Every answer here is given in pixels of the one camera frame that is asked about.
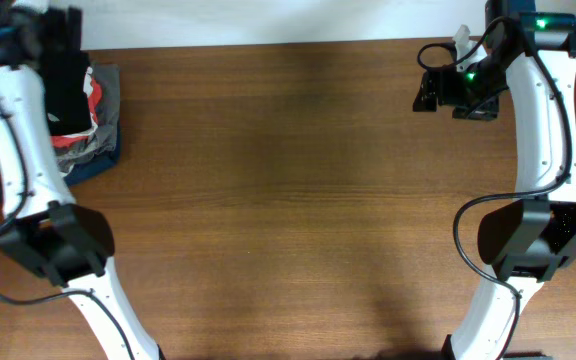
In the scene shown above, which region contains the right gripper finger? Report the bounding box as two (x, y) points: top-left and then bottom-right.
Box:
(412, 71), (438, 113)
(452, 102), (499, 121)

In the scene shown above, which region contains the black t-shirt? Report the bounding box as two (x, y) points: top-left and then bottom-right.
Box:
(38, 7), (92, 136)

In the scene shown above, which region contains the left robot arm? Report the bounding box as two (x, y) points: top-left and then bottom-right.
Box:
(0, 1), (164, 359)

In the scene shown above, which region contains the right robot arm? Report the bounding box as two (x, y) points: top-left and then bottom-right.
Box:
(413, 0), (576, 360)

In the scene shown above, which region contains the grey folded garment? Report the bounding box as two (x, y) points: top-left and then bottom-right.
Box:
(65, 64), (121, 147)

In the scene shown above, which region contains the red folded garment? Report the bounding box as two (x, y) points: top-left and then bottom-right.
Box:
(0, 77), (104, 150)

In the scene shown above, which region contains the navy blue folded garment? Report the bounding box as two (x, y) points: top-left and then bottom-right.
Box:
(0, 125), (121, 204)

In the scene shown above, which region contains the right black cable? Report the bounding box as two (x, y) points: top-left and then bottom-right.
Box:
(416, 14), (576, 360)

